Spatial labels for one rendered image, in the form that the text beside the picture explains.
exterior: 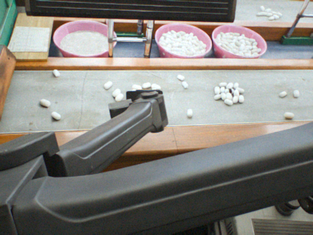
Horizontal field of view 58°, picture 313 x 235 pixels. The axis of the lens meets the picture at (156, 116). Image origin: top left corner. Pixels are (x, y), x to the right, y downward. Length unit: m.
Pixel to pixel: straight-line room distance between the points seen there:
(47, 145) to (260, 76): 1.12
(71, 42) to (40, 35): 0.13
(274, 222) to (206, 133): 0.47
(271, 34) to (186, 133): 0.94
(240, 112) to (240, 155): 0.88
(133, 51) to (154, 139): 0.59
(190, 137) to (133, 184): 0.73
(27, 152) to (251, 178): 0.20
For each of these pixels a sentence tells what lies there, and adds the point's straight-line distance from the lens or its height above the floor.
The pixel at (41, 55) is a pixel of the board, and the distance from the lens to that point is 1.19.
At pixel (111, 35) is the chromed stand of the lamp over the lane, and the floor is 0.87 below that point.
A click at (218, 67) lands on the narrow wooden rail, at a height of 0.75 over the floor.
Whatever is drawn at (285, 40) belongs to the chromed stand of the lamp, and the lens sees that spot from 1.74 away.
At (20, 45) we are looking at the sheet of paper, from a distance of 1.25.
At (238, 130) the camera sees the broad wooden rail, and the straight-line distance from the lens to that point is 1.01.
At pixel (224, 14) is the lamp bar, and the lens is 0.95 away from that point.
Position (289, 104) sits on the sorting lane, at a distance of 1.25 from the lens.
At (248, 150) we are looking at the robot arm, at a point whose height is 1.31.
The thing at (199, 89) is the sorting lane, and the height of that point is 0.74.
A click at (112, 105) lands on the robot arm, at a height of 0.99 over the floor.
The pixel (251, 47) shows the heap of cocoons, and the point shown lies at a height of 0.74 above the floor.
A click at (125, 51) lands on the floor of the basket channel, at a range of 1.38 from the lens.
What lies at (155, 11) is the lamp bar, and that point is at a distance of 0.89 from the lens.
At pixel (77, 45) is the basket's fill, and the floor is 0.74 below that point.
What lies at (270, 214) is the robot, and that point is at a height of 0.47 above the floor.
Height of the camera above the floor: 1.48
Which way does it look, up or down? 48 degrees down
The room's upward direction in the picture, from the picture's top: 11 degrees clockwise
